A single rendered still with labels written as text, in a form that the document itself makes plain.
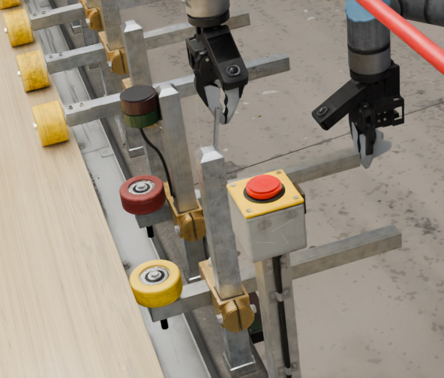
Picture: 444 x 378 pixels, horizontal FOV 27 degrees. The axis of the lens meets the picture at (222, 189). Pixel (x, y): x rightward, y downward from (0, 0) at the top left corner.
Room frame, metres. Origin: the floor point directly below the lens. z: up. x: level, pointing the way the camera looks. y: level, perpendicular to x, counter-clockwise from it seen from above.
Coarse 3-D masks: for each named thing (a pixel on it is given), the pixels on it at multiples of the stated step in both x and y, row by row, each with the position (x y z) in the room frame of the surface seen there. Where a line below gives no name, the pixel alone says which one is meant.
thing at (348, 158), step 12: (324, 156) 1.48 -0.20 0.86; (336, 156) 1.48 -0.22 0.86; (348, 156) 1.47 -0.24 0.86; (276, 168) 1.47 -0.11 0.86; (288, 168) 1.46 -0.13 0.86; (300, 168) 1.45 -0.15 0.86; (312, 168) 1.45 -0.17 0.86; (324, 168) 1.46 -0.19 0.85; (336, 168) 1.47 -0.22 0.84; (348, 168) 1.47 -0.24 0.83; (240, 180) 1.44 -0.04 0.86; (300, 180) 1.45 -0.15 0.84; (168, 204) 1.40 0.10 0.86; (144, 216) 1.38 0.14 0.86; (156, 216) 1.38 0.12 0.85; (168, 216) 1.39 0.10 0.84
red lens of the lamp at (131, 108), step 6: (120, 96) 1.36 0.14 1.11; (156, 96) 1.36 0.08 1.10; (126, 102) 1.34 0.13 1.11; (132, 102) 1.34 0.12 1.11; (138, 102) 1.33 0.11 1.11; (144, 102) 1.33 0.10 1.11; (150, 102) 1.34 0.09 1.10; (156, 102) 1.35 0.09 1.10; (126, 108) 1.34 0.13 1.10; (132, 108) 1.33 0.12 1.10; (138, 108) 1.33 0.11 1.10; (144, 108) 1.33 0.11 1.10; (150, 108) 1.34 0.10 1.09; (132, 114) 1.34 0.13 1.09; (138, 114) 1.33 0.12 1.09
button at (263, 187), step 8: (256, 176) 0.89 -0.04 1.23; (264, 176) 0.89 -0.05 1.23; (272, 176) 0.89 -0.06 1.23; (248, 184) 0.88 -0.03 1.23; (256, 184) 0.88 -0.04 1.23; (264, 184) 0.87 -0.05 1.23; (272, 184) 0.87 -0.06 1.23; (280, 184) 0.87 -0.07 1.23; (248, 192) 0.87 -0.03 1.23; (256, 192) 0.86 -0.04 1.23; (264, 192) 0.86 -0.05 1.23; (272, 192) 0.86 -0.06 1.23
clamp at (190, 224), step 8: (168, 184) 1.45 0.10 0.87; (168, 192) 1.42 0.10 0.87; (168, 200) 1.40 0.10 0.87; (176, 208) 1.37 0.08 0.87; (200, 208) 1.36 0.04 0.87; (176, 216) 1.34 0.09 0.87; (184, 216) 1.34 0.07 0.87; (192, 216) 1.34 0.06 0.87; (200, 216) 1.34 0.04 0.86; (176, 224) 1.35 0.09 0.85; (184, 224) 1.33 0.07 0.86; (192, 224) 1.33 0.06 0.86; (200, 224) 1.33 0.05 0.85; (176, 232) 1.33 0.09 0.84; (184, 232) 1.33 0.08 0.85; (192, 232) 1.33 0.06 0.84; (200, 232) 1.33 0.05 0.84; (192, 240) 1.33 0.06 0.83
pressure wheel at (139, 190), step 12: (132, 180) 1.42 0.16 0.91; (144, 180) 1.42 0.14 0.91; (156, 180) 1.41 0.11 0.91; (120, 192) 1.39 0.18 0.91; (132, 192) 1.39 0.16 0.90; (144, 192) 1.38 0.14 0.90; (156, 192) 1.37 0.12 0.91; (132, 204) 1.36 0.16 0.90; (144, 204) 1.36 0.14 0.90; (156, 204) 1.36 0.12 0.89
